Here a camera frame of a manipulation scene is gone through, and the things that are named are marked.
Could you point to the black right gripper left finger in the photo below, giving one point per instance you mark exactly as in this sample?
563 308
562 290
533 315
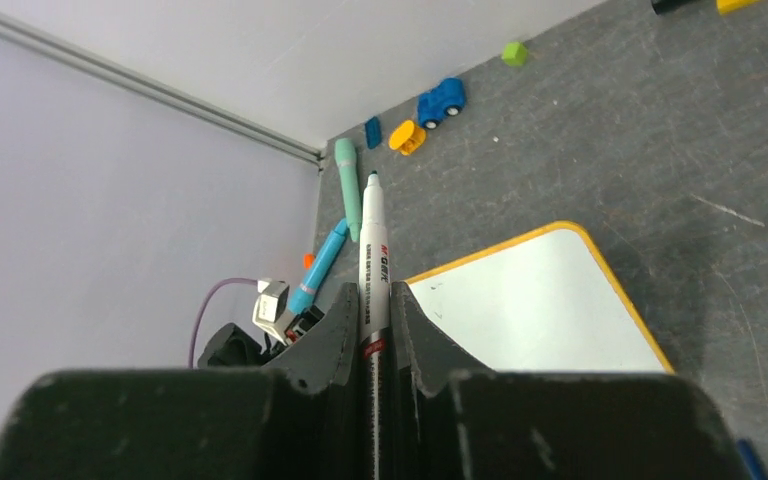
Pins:
312 429

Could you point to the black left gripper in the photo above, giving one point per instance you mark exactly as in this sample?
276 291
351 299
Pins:
230 346

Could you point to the blue capped marker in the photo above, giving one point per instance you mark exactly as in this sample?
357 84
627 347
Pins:
752 461

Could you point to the lime green cube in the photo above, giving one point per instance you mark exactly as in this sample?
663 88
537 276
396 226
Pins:
515 54

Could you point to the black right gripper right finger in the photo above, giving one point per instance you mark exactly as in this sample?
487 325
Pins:
426 425

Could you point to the black cylinder tube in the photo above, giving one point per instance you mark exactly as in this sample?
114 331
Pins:
662 7

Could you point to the dark blue small brick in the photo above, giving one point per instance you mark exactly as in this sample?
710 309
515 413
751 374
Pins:
373 133

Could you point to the yellow small brick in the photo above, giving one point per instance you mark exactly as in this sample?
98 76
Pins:
725 7

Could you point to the mint green toy pen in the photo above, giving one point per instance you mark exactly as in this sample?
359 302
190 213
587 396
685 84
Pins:
345 156

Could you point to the green whiteboard marker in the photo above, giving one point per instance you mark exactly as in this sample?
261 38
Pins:
374 323

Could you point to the blue toy car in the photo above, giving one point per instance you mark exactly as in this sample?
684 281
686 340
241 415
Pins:
447 99

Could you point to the white board orange frame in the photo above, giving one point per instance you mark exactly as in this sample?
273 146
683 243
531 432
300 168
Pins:
546 300

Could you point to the light blue toy pen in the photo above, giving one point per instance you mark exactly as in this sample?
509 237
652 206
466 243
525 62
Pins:
304 295

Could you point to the yellow oval toy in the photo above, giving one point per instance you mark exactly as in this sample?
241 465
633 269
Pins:
407 138

